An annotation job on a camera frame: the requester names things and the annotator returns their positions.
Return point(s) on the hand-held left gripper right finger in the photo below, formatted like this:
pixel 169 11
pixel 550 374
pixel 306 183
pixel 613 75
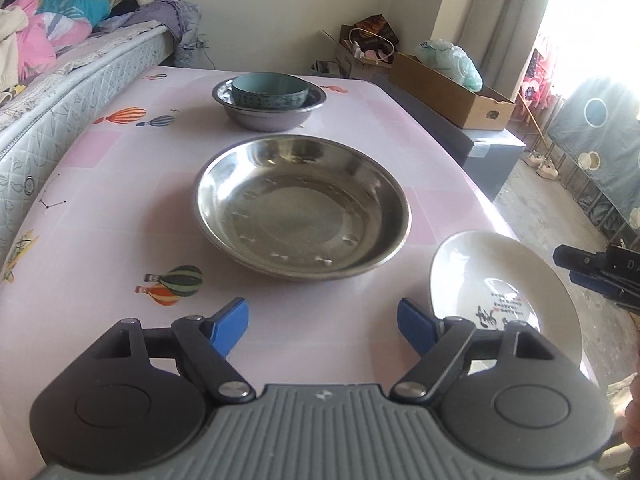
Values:
pixel 415 327

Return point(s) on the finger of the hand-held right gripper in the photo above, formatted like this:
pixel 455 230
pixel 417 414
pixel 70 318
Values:
pixel 590 281
pixel 580 259

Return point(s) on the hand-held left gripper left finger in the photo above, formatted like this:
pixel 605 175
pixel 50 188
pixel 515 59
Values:
pixel 229 327

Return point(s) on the white ceramic plate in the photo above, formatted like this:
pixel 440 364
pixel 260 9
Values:
pixel 480 270

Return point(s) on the shallow stainless steel plate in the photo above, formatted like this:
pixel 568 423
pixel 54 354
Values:
pixel 300 210

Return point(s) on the deep stainless steel bowl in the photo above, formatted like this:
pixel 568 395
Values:
pixel 270 121

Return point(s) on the teal ceramic bowl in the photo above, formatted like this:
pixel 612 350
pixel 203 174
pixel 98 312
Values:
pixel 270 97

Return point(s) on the white shoe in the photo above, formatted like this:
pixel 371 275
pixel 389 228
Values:
pixel 532 158
pixel 548 169

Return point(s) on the blue-grey printed cloth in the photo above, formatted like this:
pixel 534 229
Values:
pixel 600 160

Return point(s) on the dark grey large carton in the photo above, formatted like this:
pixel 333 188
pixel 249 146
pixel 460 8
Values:
pixel 495 160

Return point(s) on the wooden stick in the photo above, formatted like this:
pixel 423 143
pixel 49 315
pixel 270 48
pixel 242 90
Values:
pixel 532 117

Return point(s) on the red pink garment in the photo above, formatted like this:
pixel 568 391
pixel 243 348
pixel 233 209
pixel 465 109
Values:
pixel 540 70

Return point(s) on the brown cardboard box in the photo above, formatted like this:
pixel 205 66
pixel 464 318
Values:
pixel 450 95

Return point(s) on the pale green plastic bag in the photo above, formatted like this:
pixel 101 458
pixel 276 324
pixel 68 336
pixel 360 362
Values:
pixel 450 60

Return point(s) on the beige window curtain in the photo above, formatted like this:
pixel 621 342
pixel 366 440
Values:
pixel 500 20

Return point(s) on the white quilted mattress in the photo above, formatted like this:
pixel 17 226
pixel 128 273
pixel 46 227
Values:
pixel 75 105

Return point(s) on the white cardboard box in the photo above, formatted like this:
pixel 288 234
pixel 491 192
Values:
pixel 355 62

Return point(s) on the green paper bag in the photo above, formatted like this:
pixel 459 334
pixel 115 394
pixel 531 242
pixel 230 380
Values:
pixel 327 67

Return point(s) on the dark printed box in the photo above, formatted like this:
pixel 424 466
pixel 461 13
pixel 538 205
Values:
pixel 377 27

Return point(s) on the lavender grey blanket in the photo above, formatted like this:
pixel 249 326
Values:
pixel 155 20

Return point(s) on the black garment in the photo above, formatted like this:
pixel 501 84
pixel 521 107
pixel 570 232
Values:
pixel 122 7

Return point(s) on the pile of clothes and bedding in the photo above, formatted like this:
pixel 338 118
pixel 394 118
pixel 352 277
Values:
pixel 37 40

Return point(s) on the teal printed cloth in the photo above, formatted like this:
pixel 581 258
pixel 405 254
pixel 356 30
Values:
pixel 75 10

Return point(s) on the cream garment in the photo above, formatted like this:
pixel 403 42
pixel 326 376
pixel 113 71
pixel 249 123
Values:
pixel 10 45

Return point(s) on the wall power outlet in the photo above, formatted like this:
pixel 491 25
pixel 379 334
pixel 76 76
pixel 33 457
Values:
pixel 203 42

